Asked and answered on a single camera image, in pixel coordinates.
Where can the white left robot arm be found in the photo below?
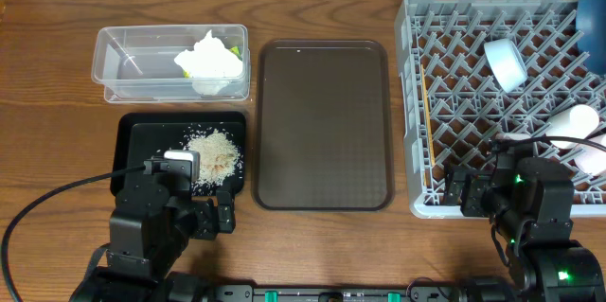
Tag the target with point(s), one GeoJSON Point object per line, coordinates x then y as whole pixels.
{"type": "Point", "coordinates": [149, 229]}

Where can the white paper napkin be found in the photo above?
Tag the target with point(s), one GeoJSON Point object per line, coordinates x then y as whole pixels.
{"type": "Point", "coordinates": [210, 65]}

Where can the grey plastic dishwasher rack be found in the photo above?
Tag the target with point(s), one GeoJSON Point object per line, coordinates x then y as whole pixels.
{"type": "Point", "coordinates": [469, 108]}

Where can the clear plastic waste bin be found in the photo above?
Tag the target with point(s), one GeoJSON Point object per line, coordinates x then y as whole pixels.
{"type": "Point", "coordinates": [135, 64]}

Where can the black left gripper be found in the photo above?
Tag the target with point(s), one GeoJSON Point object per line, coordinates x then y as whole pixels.
{"type": "Point", "coordinates": [208, 217]}

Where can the brown plastic serving tray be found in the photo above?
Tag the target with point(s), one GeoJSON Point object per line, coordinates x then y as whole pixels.
{"type": "Point", "coordinates": [323, 133]}

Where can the pile of rice grains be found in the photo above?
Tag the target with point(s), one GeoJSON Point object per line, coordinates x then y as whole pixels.
{"type": "Point", "coordinates": [221, 160]}

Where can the light blue bowl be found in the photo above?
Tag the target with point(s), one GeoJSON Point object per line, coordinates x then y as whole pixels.
{"type": "Point", "coordinates": [506, 64]}

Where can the black plastic tray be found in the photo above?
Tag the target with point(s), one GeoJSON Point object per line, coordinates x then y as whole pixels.
{"type": "Point", "coordinates": [142, 136]}

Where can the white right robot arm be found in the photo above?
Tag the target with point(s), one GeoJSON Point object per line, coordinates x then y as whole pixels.
{"type": "Point", "coordinates": [543, 261]}

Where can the pink plastic cup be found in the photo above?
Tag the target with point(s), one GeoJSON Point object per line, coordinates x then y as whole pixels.
{"type": "Point", "coordinates": [590, 160]}

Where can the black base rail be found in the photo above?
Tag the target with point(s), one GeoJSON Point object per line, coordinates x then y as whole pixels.
{"type": "Point", "coordinates": [331, 293]}

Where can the wooden chopstick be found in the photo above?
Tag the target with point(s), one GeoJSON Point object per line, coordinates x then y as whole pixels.
{"type": "Point", "coordinates": [431, 146]}
{"type": "Point", "coordinates": [423, 86]}

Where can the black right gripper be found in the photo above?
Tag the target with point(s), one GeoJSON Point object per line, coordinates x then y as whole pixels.
{"type": "Point", "coordinates": [477, 183]}

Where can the cream white plastic cup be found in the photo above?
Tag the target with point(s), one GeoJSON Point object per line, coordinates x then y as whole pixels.
{"type": "Point", "coordinates": [578, 122]}

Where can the dark blue plate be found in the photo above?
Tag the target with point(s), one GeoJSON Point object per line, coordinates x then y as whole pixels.
{"type": "Point", "coordinates": [590, 21]}

